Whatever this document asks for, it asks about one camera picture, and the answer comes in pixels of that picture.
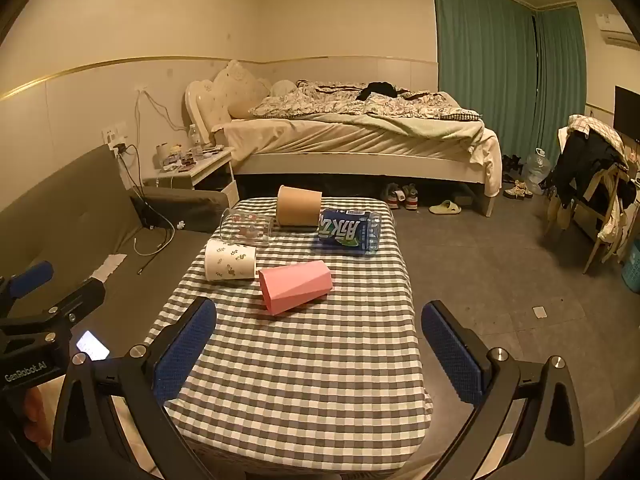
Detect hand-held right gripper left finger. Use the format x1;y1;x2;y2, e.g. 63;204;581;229
50;296;218;480

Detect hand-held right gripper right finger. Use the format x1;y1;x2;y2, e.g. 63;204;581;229
420;300;589;480

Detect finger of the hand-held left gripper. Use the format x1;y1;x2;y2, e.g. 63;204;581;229
30;279;107;333
0;260;55;317

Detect pink faceted cup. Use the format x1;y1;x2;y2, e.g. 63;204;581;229
258;260;334;317

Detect white leaf-print cup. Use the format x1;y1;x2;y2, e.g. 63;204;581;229
204;239;258;282

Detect clear glass cup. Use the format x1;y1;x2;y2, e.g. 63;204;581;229
218;207;273;247

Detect brown paper cup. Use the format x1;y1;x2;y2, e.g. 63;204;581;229
276;185;322;228

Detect person's left hand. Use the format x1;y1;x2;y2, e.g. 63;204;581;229
22;385;52;442

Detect white paper slip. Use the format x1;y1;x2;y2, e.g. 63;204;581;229
90;254;128;285

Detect lit smartphone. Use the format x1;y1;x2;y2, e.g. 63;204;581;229
76;330;111;362

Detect grey sofa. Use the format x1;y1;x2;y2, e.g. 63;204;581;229
0;144;228;351

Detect checked tablecloth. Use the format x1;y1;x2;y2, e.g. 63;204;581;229
145;196;433;461

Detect pair of sneakers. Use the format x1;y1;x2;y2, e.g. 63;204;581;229
384;183;420;211

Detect white bedside table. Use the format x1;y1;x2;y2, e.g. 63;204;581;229
144;146;241;208

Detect beige shoes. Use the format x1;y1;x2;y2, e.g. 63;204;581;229
502;180;534;200

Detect dark shoes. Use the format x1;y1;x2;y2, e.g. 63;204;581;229
501;154;524;184

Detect large water jug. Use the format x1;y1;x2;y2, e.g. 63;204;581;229
521;147;553;195

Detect blue laundry basket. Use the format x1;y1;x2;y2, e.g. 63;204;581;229
621;239;640;294

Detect wooden chair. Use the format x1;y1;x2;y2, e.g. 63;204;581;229
545;125;633;276

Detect white bed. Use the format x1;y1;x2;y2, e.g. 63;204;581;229
185;59;502;218

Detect dark jacket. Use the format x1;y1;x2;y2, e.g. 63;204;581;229
551;129;627;208

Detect beige pillow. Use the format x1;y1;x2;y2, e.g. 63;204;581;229
227;95;262;120

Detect plaid shirt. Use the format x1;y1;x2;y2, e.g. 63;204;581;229
567;114;627;157

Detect floral quilt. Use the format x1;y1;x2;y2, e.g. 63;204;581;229
248;80;485;122

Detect black garment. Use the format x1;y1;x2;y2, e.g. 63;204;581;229
357;81;399;101

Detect wide green curtain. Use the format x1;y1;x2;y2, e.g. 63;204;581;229
432;0;540;158

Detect black television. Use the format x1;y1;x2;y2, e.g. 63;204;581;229
614;86;640;133

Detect narrow green curtain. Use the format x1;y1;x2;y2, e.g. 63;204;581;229
532;5;587;127

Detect white air conditioner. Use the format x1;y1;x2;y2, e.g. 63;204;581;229
595;10;640;51

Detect white charging cable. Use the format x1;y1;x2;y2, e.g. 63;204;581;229
132;220;177;257

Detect black power cable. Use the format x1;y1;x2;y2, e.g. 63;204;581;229
114;144;173;277

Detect white wall socket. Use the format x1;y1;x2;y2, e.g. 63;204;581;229
102;122;130;155

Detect white wall cable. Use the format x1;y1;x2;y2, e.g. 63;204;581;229
136;87;190;133

